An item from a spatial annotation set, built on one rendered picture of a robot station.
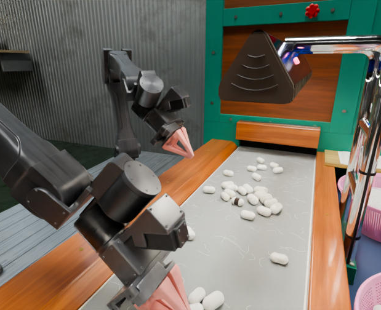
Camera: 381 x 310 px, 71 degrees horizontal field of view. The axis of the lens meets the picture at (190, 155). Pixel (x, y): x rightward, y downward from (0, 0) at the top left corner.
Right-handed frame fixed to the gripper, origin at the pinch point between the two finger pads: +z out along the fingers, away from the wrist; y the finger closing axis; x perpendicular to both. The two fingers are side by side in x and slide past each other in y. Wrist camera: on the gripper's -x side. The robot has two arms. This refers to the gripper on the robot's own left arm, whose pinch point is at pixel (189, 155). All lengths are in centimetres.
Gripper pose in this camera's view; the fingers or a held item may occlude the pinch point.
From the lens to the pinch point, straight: 69.3
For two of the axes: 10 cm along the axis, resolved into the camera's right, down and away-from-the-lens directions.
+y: 4.3, -3.0, 8.6
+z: 6.9, 7.2, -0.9
